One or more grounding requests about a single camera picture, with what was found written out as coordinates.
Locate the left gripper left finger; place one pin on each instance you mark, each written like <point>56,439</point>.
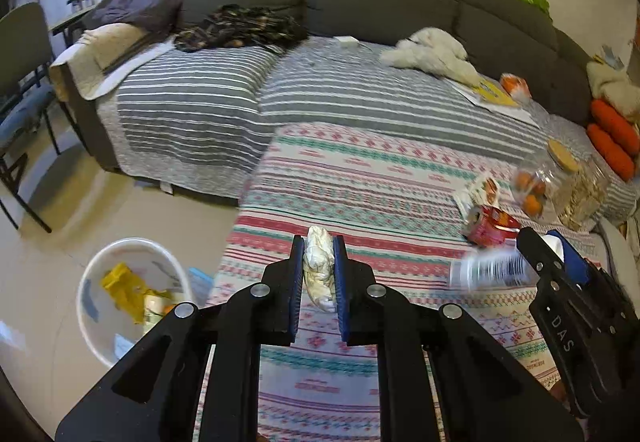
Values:
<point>195,375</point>

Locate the white AD milk bottle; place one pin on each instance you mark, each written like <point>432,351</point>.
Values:
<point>155,307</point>

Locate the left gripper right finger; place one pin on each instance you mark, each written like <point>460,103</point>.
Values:
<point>441,376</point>

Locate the white tissue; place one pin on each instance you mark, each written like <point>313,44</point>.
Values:
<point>318,267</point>

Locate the grey striped sofa cover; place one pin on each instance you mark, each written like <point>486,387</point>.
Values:
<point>203,120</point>

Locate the yellow snack wrapper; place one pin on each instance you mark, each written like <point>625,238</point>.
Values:
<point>127,290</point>

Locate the cream quilted blanket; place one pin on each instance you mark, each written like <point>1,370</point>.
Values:
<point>103,57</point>

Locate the crushed red soda can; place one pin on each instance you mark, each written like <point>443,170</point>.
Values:
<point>488,226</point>

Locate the white drink carton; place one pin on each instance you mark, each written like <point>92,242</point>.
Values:
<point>491,269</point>

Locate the white plush toy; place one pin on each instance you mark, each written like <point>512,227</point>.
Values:
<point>434,51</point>

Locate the patterned red green tablecloth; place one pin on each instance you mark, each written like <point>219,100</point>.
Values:
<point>392,200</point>

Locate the clear jar with oats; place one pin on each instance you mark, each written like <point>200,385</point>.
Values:
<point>579,186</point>

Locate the dark grey sofa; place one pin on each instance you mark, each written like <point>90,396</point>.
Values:
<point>500,36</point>

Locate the person's hand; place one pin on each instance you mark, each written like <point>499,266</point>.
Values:
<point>558,391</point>

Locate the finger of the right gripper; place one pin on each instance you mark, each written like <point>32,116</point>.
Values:
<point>575,265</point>
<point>537,256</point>

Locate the small white box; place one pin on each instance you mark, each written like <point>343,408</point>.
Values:
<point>347,41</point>

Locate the orange carrot plush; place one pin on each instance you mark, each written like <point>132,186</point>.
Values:
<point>615,139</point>

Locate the dark side table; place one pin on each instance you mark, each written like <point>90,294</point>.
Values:
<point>71,25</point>

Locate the dark floral cloth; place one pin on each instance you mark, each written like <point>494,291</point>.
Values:
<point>234,26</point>

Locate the beige plush cushion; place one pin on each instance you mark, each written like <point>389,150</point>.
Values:
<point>615,88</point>

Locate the white plastic trash bin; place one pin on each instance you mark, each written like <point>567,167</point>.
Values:
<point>108,332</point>

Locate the white snack packet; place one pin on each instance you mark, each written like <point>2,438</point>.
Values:
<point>484,190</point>

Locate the yellow white booklet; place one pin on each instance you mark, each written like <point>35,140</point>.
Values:
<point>493,98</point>

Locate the orange snack bag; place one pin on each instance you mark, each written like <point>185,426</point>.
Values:
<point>516,87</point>

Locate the grey folding chair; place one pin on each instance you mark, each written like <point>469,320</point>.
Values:
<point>26,53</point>

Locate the clear jar with oranges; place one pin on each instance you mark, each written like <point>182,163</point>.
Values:
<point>534,183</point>

